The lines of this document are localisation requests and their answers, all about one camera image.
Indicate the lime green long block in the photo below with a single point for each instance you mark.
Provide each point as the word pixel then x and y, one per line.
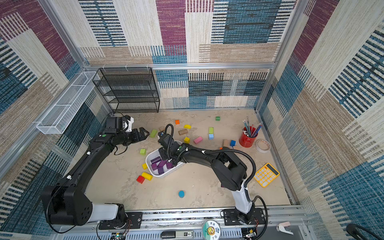
pixel 153 133

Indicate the lime green small cube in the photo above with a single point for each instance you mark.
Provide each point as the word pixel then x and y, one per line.
pixel 143 152

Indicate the purple cube block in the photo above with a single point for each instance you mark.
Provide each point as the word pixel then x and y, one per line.
pixel 161 170

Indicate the dark wood grain block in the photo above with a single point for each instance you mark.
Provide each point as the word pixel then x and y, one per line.
pixel 183 132

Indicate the yellow calculator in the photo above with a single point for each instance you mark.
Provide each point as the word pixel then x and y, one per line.
pixel 266 175

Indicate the natural wood tall block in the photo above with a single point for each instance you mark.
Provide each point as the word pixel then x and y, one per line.
pixel 226 143

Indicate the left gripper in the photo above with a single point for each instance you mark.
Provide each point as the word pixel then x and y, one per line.
pixel 137 138

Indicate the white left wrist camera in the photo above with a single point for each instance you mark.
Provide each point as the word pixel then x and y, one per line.
pixel 127 123

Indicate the purple cylinder block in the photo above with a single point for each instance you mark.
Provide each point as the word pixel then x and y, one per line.
pixel 156 160

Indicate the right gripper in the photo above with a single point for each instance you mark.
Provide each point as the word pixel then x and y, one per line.
pixel 165 150

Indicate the round green sticker badge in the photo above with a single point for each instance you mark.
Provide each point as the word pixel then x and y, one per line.
pixel 211 230

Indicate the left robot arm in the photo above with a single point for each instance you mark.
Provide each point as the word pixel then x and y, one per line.
pixel 65 203

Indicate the red pencil bucket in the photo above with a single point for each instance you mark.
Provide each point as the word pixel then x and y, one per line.
pixel 248 137

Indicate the black wire mesh shelf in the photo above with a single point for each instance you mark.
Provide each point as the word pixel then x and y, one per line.
pixel 128 90

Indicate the pink rectangular block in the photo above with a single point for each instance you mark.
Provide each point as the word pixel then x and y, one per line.
pixel 198 140

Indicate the yellow cylinder block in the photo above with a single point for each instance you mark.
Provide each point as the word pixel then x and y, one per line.
pixel 147 176

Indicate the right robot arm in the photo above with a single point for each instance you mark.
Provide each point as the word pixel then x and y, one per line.
pixel 233 168

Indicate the purple rectangular block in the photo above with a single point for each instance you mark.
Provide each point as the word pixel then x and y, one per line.
pixel 162 163

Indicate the purple cube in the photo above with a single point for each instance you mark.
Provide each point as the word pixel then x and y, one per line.
pixel 154 166
pixel 169 166

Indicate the white plastic storage bin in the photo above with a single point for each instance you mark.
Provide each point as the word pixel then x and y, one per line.
pixel 155 173

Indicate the blue round disc block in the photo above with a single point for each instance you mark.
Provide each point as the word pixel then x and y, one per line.
pixel 181 194

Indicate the white wire mesh basket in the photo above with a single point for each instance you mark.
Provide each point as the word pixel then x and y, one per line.
pixel 58 118

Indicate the tape roll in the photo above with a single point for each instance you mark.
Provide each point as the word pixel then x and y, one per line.
pixel 263 146

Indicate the red cube block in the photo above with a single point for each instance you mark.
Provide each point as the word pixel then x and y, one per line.
pixel 140 179

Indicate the dark blue cube block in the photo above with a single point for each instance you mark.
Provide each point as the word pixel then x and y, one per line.
pixel 232 143

